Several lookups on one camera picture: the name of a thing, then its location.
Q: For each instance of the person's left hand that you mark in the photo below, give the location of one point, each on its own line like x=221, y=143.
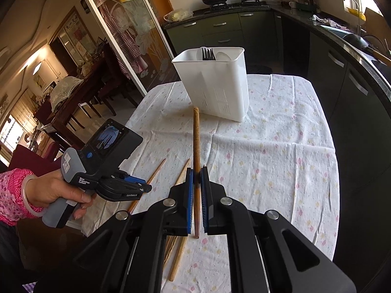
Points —
x=44, y=190

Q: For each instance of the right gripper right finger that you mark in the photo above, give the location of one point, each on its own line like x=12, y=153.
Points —
x=266, y=252

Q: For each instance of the checked pink apron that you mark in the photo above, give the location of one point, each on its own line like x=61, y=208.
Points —
x=124, y=39

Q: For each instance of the dark wooden dining table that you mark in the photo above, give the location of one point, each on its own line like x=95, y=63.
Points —
x=94, y=86

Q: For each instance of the wooden cutting board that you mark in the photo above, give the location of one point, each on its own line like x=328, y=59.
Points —
x=376, y=25

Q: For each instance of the white plastic utensil holder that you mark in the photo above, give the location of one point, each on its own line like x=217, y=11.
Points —
x=217, y=88

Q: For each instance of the glass sliding door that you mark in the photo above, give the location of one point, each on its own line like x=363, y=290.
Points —
x=144, y=20

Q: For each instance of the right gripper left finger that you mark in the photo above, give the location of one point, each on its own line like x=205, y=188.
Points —
x=126, y=253

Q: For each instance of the gas stove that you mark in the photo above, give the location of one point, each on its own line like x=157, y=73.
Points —
x=225, y=6

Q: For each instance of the black pan in sink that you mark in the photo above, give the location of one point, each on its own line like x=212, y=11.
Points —
x=361, y=44

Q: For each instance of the floral white tablecloth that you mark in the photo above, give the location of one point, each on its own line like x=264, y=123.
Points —
x=280, y=157

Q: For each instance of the red dining chair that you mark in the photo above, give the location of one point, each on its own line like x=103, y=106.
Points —
x=23, y=158

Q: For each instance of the pink dotted sleeve forearm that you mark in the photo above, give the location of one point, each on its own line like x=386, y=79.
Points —
x=14, y=203

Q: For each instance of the green kitchen cabinets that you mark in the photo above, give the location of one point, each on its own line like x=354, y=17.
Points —
x=353, y=88

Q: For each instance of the plastic bag on counter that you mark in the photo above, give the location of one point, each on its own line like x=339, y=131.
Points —
x=178, y=15

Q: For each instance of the crumpled dish cloth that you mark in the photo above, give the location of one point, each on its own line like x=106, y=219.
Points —
x=327, y=22

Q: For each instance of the white spoon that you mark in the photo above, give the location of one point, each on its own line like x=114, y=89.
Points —
x=221, y=56

